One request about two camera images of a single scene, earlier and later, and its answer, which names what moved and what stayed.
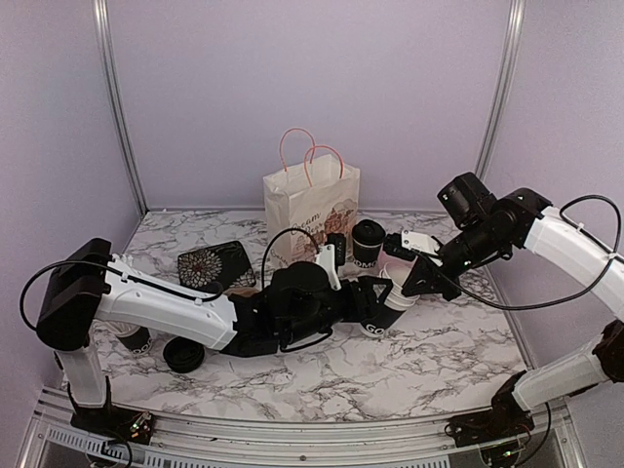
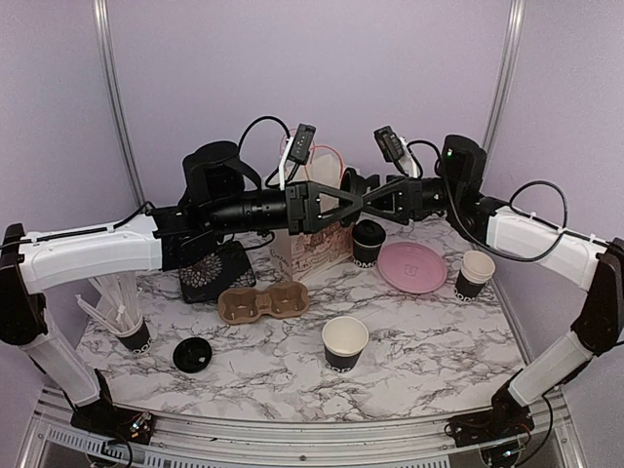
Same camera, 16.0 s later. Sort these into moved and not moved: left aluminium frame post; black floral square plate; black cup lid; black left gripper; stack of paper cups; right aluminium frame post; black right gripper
Moved: black right gripper; stack of paper cups; black left gripper
Not moved: left aluminium frame post; black cup lid; right aluminium frame post; black floral square plate
